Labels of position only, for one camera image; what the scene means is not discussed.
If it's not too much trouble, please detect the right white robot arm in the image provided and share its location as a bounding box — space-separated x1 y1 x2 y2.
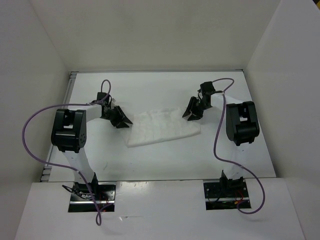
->
182 93 260 197

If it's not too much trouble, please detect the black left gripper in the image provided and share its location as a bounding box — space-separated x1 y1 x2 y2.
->
101 105 131 129

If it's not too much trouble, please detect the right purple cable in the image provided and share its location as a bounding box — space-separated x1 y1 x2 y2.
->
211 78 266 215

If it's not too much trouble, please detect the purple cable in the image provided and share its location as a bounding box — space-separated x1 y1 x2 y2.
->
22 79 112 226
211 78 266 215

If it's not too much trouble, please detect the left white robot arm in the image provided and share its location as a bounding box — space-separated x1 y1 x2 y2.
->
51 91 133 200

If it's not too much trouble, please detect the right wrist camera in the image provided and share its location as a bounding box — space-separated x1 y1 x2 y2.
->
198 81 216 97

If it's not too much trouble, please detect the white pleated skirt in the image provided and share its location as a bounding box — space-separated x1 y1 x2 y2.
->
120 107 201 148

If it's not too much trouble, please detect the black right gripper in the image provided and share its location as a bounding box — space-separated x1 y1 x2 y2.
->
182 95 211 121

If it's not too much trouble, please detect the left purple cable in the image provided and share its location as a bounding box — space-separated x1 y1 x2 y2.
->
22 79 112 226

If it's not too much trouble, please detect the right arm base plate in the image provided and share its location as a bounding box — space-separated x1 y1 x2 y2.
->
203 181 251 211

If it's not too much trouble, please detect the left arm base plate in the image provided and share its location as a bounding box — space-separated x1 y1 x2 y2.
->
67 182 118 213

